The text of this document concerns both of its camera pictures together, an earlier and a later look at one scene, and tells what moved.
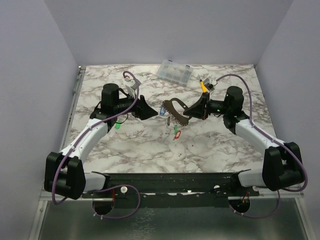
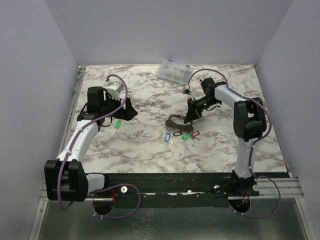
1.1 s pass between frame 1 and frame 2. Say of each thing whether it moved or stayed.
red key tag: moved
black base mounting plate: stayed
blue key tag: moved
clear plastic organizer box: stayed
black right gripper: moved
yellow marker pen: stayed
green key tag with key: moved
